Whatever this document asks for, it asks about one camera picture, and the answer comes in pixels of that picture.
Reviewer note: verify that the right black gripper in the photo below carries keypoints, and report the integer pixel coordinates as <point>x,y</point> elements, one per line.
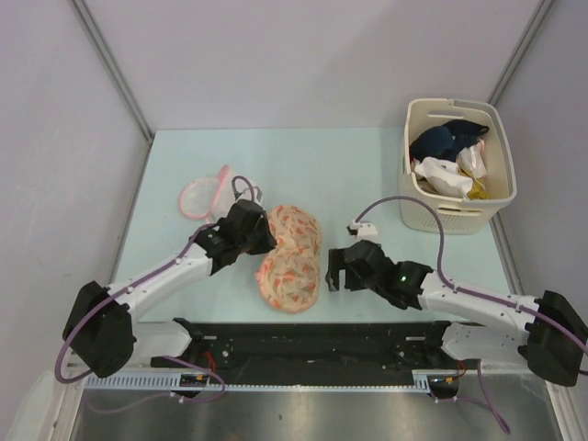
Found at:
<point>337,263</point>

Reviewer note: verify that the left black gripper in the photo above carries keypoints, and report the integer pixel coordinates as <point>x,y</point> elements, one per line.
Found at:
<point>268,242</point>

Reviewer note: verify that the floral orange bra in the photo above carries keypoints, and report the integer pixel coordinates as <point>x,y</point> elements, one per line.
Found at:
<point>289,277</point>

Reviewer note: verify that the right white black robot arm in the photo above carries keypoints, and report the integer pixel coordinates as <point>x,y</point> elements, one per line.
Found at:
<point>546,334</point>

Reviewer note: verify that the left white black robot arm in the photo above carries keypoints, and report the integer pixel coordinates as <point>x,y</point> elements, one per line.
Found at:
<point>105,328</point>

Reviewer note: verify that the cream plastic laundry basket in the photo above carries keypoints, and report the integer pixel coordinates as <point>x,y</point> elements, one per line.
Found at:
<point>425,210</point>

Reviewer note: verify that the white pink plastic bag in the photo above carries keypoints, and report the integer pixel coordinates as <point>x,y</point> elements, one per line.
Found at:
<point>470,160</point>

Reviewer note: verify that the yellow garment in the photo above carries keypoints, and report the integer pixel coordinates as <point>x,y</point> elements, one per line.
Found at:
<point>478,190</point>

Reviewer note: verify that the dark navy garment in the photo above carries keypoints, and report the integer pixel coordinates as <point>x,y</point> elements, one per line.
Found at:
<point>445,142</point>

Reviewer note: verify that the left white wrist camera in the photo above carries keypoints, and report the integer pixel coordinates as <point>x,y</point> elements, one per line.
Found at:
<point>248,191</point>

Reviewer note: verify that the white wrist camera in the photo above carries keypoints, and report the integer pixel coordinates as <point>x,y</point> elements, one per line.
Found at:
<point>363,231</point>
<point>248,191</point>

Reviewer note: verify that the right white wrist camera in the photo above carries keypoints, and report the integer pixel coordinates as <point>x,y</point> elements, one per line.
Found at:
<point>363,231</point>

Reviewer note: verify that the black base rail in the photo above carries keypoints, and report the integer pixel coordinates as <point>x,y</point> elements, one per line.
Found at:
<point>324,351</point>

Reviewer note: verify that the white slotted cable duct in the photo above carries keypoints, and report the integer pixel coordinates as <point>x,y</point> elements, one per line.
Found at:
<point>415,381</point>

